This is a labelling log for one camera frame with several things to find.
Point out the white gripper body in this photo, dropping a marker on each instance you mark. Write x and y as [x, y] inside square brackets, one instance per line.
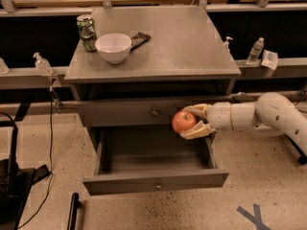
[219, 116]

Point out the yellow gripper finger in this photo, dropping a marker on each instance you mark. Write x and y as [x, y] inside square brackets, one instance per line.
[200, 129]
[199, 110]

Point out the red apple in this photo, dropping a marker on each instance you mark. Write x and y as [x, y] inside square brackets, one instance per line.
[183, 121]

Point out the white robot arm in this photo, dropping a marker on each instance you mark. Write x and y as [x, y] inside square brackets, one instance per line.
[271, 114]

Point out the grey upper closed drawer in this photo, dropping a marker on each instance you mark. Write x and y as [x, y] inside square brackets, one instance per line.
[135, 112]

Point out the grey drawer cabinet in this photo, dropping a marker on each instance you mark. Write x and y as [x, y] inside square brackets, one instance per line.
[184, 58]

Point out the grey open lower drawer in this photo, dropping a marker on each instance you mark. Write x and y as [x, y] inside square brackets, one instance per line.
[152, 158]

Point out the small pump bottle right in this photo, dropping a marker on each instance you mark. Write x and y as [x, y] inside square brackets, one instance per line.
[228, 39]

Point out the white wipes packet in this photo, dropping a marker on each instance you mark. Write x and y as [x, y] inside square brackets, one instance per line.
[270, 59]

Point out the clear water bottle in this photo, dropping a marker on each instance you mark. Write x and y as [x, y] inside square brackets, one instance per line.
[255, 51]

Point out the black chair leg right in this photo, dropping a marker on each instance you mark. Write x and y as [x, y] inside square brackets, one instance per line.
[302, 160]

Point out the blue tape cross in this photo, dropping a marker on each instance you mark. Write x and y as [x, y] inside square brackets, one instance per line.
[254, 217]

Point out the white bowl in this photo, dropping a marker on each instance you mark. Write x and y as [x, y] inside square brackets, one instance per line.
[114, 48]

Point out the green soda can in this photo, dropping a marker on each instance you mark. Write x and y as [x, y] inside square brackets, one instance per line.
[86, 28]

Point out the black bar on floor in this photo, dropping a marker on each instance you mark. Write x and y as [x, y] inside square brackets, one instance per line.
[75, 204]

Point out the clear sanitizer pump bottle left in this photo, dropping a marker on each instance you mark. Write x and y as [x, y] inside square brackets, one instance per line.
[42, 65]

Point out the black stand base left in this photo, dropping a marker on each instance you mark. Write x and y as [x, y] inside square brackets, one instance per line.
[15, 183]

